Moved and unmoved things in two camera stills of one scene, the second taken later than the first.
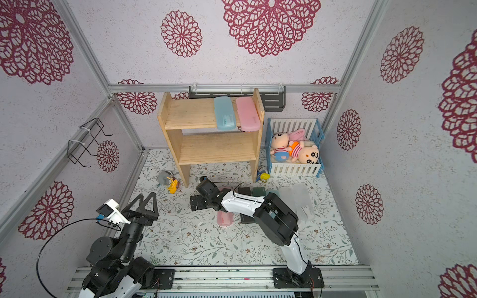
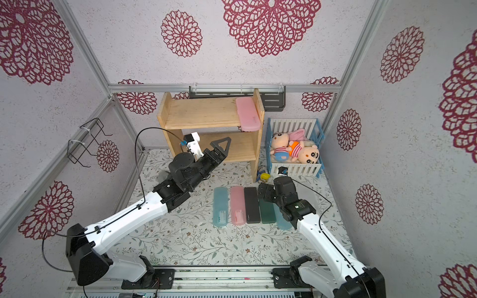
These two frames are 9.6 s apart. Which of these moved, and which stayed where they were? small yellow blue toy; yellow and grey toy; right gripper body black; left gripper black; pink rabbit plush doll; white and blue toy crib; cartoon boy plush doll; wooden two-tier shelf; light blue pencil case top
Moved: left gripper black; right gripper body black; light blue pencil case top
Stayed: pink rabbit plush doll; small yellow blue toy; white and blue toy crib; cartoon boy plush doll; wooden two-tier shelf; yellow and grey toy
